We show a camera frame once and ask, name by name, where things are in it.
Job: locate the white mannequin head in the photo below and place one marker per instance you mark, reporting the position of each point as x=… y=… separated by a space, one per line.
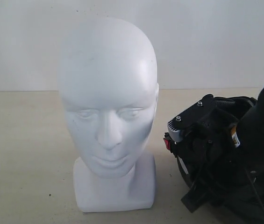
x=109 y=91

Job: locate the black helmet with visor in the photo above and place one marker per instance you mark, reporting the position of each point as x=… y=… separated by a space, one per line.
x=218 y=186

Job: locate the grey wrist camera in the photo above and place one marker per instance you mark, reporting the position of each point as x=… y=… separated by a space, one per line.
x=192 y=115

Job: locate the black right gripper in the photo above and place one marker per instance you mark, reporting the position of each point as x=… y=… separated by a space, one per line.
x=210 y=160

